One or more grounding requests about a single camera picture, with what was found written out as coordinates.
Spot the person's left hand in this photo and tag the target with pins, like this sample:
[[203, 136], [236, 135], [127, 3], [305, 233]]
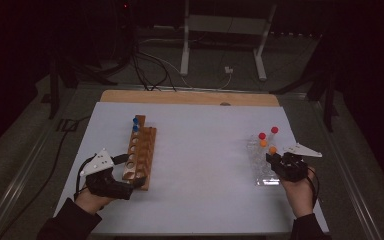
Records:
[[91, 201]]

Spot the black metal stand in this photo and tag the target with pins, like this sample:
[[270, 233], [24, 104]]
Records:
[[329, 106], [54, 93]]

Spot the clear plastic tube rack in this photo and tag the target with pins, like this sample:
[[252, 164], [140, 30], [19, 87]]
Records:
[[258, 163]]

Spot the person's right hand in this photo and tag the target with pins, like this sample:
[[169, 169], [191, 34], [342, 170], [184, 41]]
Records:
[[300, 196]]

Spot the red capped test tube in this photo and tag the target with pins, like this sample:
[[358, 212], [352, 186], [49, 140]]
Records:
[[262, 136], [274, 129]]

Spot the white metal stand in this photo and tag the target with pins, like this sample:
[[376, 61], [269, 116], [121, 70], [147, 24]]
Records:
[[185, 50]]

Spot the orange capped test tube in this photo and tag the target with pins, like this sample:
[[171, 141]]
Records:
[[263, 143], [272, 150]]

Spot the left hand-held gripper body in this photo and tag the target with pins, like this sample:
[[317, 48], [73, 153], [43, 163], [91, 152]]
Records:
[[106, 185]]

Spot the white plug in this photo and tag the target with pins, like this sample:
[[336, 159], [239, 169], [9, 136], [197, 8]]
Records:
[[228, 70]]

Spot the wooden test tube rack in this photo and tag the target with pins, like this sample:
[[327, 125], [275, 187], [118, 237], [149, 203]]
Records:
[[142, 156]]

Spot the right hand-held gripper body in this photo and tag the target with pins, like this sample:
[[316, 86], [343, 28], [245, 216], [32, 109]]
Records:
[[291, 168]]

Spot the white table mat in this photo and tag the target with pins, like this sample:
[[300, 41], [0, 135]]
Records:
[[196, 166]]

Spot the aluminium floor rail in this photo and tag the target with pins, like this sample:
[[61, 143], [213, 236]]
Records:
[[13, 193], [346, 173]]

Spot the black computer tower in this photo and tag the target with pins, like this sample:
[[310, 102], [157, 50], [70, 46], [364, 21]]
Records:
[[120, 30]]

